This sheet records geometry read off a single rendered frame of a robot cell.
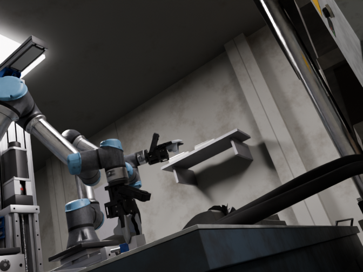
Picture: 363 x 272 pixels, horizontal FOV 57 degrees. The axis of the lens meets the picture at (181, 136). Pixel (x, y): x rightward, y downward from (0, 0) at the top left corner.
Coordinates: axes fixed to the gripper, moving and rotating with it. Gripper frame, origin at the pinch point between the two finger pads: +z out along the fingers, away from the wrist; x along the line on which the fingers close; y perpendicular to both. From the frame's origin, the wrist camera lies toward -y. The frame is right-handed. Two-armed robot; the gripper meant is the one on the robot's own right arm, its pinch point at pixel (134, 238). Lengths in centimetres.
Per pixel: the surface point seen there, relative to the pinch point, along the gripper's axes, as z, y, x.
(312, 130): -72, -41, -313
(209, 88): -181, 68, -330
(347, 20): -28, -79, 25
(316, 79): -31, -69, -11
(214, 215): -0.1, -31.5, 3.1
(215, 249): 4, -58, 65
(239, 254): 6, -58, 60
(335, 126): -15, -69, -9
